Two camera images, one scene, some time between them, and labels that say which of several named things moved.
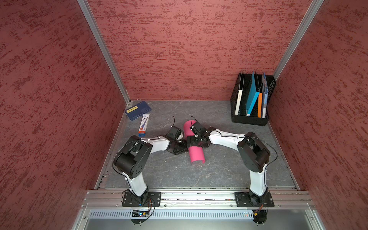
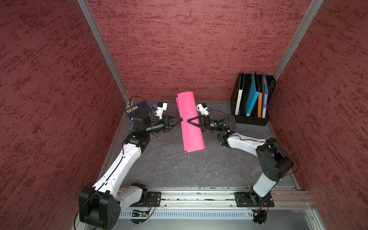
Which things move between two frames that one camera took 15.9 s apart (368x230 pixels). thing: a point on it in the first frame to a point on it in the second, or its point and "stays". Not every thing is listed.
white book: [240, 90] stays
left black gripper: [184, 148] to [167, 123]
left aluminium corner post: [105, 47] stays
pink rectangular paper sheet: [196, 153] to [192, 136]
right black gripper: [192, 143] to [206, 122]
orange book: [259, 105] stays
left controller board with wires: [139, 213] stays
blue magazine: [265, 96] stays
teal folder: [252, 96] stays
